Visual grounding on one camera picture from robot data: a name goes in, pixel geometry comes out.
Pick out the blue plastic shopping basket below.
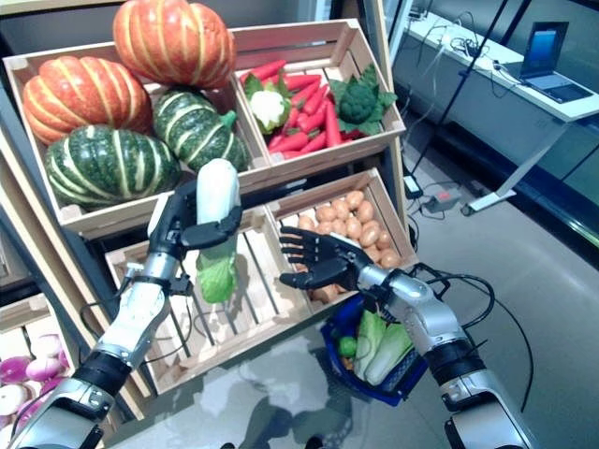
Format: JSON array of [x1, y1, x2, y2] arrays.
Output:
[[319, 264, 453, 408]]

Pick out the green striped pumpkin with stem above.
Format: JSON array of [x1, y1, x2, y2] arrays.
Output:
[[153, 88, 249, 172]]

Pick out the black floor cable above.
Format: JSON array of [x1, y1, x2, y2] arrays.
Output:
[[486, 280, 535, 413]]

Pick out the black stand pole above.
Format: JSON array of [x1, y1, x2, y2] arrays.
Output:
[[411, 0, 506, 181]]

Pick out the purple white turnip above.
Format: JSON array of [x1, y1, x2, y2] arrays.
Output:
[[0, 385, 29, 415], [0, 357, 32, 384], [25, 357, 62, 383], [32, 334, 65, 359]]

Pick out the white desk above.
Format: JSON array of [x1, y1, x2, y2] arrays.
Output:
[[404, 11, 599, 217]]

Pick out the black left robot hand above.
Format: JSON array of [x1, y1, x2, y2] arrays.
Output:
[[147, 180, 244, 263]]

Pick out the open grey laptop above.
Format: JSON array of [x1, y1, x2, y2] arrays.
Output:
[[519, 21, 595, 105]]

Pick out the black power adapter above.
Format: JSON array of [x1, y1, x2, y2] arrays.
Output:
[[402, 175, 425, 200]]

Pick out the wooden display rack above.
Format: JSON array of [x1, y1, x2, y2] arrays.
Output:
[[0, 0, 408, 422]]

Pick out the red orange carrot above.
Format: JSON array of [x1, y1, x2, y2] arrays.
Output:
[[283, 74, 323, 91], [269, 132, 310, 153], [240, 59, 287, 84], [325, 100, 343, 149]]

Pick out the small napa cabbage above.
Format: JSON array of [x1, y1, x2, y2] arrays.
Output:
[[354, 309, 388, 370]]

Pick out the white cauliflower with leaves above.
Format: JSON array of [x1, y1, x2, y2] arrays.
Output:
[[242, 74, 292, 136]]

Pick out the wooden slat crate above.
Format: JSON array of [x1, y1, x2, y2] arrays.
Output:
[[105, 205, 324, 397], [231, 18, 406, 181], [264, 167, 417, 314], [0, 294, 80, 449]]

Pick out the large wooden crate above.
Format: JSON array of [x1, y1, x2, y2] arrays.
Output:
[[2, 39, 272, 239]]

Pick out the orange striped pumpkin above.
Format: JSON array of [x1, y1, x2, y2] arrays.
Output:
[[22, 55, 153, 146], [112, 0, 237, 90]]

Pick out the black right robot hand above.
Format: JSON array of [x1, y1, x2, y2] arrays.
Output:
[[278, 225, 371, 291]]

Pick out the green broccoli with leaves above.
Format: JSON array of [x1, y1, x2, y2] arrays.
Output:
[[329, 64, 398, 136]]

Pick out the grey box with red button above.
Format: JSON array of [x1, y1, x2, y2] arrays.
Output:
[[423, 186, 462, 211]]

